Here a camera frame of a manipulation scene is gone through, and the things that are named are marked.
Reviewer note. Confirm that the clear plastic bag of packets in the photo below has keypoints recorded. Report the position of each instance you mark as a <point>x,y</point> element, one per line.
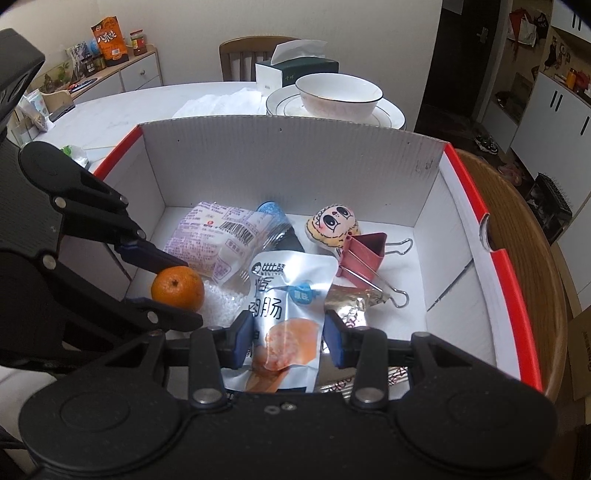
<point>74,154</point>

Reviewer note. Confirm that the orange snack bag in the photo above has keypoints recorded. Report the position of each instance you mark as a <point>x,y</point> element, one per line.
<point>111,44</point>

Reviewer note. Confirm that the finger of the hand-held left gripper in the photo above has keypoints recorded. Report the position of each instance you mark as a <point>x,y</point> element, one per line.
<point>161,317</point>
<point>152,258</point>

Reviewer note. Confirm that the purple-white snack packet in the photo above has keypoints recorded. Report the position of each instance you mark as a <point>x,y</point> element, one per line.
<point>207,235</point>

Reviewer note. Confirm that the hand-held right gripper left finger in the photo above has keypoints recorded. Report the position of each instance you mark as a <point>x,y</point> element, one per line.
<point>240,342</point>

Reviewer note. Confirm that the dark blue tray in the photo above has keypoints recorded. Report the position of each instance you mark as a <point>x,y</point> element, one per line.
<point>85,84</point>

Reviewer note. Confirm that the dark glass jars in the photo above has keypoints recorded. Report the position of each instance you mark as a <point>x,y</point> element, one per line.
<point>92,64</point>

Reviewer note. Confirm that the wooden slatted chair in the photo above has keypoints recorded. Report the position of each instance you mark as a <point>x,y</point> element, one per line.
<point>235,57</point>

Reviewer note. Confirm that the black ribbed object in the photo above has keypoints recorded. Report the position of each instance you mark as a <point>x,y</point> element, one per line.
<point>551,201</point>

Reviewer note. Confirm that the gold foil packet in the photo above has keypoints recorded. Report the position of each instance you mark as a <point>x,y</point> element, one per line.
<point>351,304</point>

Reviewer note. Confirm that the cartoon face plush toy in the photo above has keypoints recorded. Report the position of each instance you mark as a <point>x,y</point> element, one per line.
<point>330,224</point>

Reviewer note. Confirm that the beige holder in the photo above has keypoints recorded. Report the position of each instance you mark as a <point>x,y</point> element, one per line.
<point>55,99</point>

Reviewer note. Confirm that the white wooden cabinet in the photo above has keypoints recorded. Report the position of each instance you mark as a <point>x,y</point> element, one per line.
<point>138,74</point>

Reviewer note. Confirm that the pink binder clip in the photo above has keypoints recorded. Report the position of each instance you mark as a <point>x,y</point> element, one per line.
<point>362,256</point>

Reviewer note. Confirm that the small brown bottle blue label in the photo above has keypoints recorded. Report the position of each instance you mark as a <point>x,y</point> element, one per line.
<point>273,213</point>

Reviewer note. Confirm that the red white cardboard box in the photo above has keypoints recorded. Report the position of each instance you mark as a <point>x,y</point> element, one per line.
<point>286,161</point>

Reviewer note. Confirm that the white shoe cabinet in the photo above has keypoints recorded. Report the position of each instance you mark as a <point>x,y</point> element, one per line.
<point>554,120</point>

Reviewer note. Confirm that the black flat device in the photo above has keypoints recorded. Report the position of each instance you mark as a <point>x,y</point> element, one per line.
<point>62,112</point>

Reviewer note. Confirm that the white blue sausage packet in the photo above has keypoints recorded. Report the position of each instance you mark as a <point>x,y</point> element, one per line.
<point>281,300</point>

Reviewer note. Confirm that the orange tangerine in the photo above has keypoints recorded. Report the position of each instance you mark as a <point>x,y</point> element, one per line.
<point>178,288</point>

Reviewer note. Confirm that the pink slippers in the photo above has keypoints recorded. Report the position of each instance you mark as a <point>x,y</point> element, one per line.
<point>511,173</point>

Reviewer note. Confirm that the black white sneakers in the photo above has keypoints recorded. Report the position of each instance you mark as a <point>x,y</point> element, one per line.
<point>487,144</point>

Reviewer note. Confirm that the clear bag of white granules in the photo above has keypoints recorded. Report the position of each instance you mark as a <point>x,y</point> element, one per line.
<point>221,304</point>

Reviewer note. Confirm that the red lid jar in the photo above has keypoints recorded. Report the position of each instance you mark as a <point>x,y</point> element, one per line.
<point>138,44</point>

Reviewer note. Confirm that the white green tissue box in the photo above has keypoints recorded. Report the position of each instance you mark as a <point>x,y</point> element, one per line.
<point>277,76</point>

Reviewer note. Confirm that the glass tank with plants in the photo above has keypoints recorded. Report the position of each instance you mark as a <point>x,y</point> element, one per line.
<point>57,76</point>

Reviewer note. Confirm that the clear snack bag green label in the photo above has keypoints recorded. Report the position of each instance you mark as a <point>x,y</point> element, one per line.
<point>34,110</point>

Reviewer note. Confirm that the white bowl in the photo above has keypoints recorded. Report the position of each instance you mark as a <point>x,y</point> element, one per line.
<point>337,104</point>

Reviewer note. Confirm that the red white hanging bag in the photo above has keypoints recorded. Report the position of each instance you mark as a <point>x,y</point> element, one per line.
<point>528,27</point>

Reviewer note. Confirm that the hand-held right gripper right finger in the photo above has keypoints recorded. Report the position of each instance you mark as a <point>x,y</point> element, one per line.
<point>333,340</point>

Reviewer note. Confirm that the white paper sheets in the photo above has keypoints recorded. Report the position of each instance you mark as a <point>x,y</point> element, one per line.
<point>217,104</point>

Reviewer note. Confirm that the white red printed packet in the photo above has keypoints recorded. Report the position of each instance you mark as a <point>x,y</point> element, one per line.
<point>397,376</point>

